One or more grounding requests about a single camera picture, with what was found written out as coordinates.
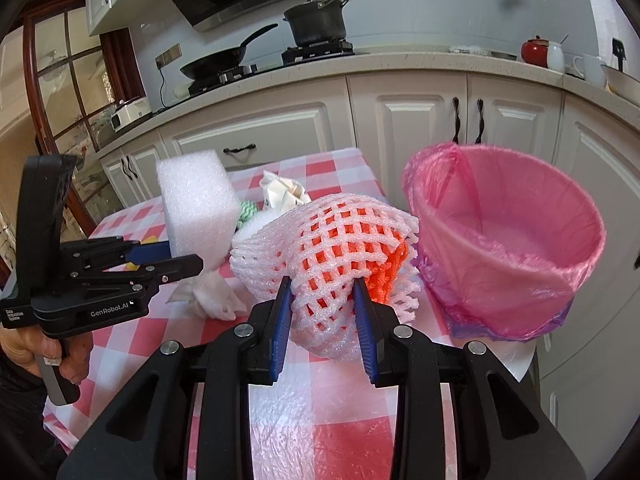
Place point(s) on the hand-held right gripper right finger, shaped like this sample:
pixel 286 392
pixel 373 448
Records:
pixel 367 332

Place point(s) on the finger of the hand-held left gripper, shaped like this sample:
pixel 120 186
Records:
pixel 150 251
pixel 175 266

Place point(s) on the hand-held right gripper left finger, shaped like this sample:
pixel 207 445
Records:
pixel 280 330

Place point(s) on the orange mesh net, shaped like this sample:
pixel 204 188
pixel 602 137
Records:
pixel 387 275

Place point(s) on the foam block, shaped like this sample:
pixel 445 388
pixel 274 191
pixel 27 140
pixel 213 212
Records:
pixel 195 200

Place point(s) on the green striped cloth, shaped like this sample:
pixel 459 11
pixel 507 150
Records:
pixel 246 214

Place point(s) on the white foam net sleeve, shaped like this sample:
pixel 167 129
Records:
pixel 325 240

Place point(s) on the trash bin with pink bag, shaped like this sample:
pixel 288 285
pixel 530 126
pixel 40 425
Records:
pixel 510 240

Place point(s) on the person's left forearm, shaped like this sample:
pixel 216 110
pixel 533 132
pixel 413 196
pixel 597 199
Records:
pixel 17 395

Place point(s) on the person's left hand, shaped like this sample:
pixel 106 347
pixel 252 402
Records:
pixel 55 355

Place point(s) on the crumpled white tissue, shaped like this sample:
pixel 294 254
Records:
pixel 215 300

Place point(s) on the crumpled cream paper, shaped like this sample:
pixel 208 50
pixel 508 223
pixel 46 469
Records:
pixel 280 192

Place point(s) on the white rice cooker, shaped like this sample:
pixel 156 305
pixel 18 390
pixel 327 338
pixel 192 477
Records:
pixel 131 114

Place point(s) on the red white checkered tablecloth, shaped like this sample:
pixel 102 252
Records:
pixel 320 170

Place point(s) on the black gas stove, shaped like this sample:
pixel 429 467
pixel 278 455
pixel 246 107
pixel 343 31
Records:
pixel 235 76

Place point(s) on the black frying pan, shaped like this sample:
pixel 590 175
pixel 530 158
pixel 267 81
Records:
pixel 215 65

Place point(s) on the white base cabinets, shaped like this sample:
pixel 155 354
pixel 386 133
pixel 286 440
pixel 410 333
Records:
pixel 400 110

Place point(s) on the wooden glass door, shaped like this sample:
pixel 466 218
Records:
pixel 30 60

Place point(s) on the black cooking pot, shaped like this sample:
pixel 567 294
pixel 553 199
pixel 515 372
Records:
pixel 317 25

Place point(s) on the white flat packet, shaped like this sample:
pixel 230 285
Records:
pixel 470 50

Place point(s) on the white jar with spoon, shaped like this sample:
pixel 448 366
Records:
pixel 555 57

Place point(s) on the white mug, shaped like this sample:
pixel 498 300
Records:
pixel 592 70

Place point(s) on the white bowl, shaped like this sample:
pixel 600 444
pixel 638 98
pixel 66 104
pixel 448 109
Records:
pixel 622 82

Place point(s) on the gold double wall socket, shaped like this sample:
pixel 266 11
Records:
pixel 168 56

